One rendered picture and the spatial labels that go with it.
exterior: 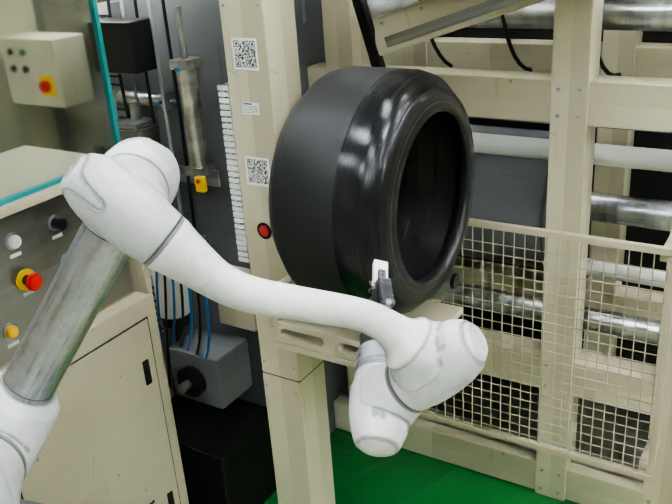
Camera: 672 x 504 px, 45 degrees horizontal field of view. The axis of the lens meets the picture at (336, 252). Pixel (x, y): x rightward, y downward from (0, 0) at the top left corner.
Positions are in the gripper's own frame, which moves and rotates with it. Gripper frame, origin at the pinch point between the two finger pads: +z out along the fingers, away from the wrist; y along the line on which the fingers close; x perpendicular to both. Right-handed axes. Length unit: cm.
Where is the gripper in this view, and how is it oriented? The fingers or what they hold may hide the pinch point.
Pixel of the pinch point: (380, 274)
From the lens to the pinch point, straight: 166.7
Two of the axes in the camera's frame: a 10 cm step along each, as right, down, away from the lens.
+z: 0.5, -6.9, 7.2
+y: -2.5, 6.9, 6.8
